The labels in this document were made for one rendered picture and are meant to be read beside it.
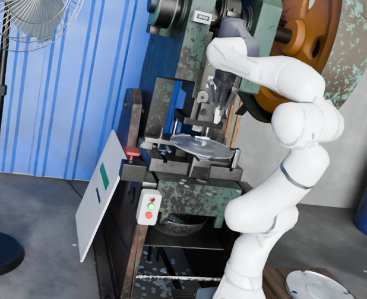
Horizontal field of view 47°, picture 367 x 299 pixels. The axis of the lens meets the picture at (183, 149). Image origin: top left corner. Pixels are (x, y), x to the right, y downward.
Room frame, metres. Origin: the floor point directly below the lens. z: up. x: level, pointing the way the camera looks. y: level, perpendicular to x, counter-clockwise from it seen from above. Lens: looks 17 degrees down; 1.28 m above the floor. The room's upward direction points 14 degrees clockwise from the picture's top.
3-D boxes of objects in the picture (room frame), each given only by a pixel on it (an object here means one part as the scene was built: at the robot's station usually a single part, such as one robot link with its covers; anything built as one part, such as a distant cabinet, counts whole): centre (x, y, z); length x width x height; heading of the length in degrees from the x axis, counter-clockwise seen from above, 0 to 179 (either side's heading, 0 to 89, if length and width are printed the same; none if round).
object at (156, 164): (1.92, -0.03, 0.68); 0.45 x 0.30 x 0.06; 110
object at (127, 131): (1.96, 0.27, 0.45); 0.92 x 0.12 x 0.90; 20
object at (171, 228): (1.92, -0.03, 0.36); 0.34 x 0.34 x 0.10
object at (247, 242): (1.22, -0.32, 0.71); 0.18 x 0.11 x 0.25; 122
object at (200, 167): (1.75, -0.09, 0.72); 0.25 x 0.14 x 0.14; 20
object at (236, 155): (1.86, -0.24, 0.75); 0.03 x 0.03 x 0.10; 20
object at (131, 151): (1.59, 0.20, 0.72); 0.07 x 0.06 x 0.08; 20
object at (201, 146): (1.80, -0.08, 0.78); 0.29 x 0.29 x 0.01
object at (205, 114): (1.88, -0.05, 1.04); 0.17 x 0.15 x 0.30; 20
